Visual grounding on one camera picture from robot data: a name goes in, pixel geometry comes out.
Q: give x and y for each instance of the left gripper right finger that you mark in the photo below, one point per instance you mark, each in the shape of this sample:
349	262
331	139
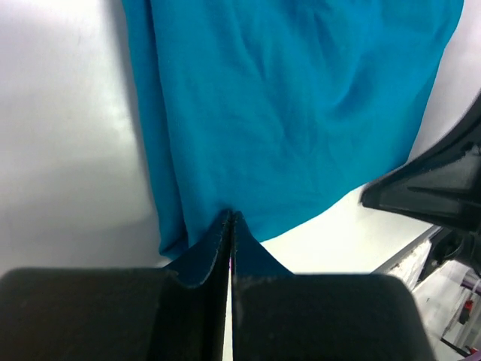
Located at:
279	315

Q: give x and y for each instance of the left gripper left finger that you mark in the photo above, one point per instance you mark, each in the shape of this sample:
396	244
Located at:
176	312

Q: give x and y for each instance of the blue t shirt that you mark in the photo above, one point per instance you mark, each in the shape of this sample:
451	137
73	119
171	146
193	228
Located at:
277	109

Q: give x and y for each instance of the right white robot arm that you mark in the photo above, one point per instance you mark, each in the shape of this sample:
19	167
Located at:
441	187

